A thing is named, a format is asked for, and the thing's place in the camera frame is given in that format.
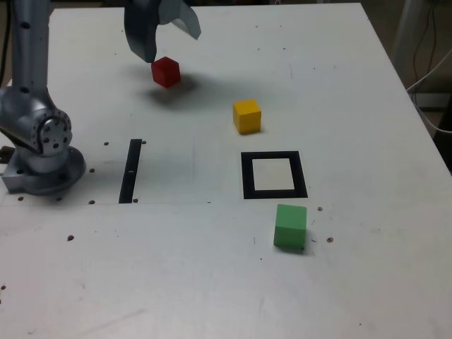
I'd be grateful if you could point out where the dark box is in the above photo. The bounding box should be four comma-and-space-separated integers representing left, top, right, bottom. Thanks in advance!
411, 92, 452, 111

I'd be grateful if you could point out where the black tape strip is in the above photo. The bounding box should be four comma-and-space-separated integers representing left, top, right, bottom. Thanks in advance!
118, 138, 143, 205

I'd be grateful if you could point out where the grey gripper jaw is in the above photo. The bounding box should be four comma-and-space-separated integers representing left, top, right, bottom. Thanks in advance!
158, 0, 203, 41
123, 0, 162, 64

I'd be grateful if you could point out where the white cable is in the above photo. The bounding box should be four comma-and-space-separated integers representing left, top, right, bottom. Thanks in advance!
405, 49, 452, 134

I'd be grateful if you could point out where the white post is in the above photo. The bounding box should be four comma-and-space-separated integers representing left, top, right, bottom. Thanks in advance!
390, 0, 427, 71

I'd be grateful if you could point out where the black tape square outline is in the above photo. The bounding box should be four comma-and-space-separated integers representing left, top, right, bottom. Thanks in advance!
240, 150, 309, 200

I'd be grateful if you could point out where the yellow cube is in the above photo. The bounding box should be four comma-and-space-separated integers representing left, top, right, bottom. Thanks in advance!
232, 99, 263, 135

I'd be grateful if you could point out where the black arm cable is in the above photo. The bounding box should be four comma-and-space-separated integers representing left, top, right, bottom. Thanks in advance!
0, 13, 11, 84

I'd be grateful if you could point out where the green cube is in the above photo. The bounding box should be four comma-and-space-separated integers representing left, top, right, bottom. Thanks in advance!
273, 203, 308, 252

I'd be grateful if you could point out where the red cube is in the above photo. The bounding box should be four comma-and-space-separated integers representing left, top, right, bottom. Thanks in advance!
150, 56, 182, 89

